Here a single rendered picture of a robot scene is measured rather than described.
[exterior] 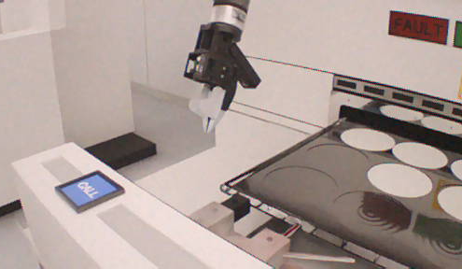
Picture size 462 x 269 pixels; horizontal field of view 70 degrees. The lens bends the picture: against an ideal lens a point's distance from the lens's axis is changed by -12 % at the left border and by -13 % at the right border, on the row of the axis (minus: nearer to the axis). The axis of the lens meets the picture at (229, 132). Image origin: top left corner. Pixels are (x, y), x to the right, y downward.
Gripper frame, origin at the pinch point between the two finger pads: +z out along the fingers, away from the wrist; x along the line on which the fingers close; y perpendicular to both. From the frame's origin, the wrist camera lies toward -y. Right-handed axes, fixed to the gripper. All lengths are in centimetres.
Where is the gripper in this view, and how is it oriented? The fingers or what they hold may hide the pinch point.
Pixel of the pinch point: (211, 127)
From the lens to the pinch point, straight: 75.6
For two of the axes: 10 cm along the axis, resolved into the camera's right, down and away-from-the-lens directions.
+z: -2.1, 9.7, -0.7
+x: 6.5, 0.9, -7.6
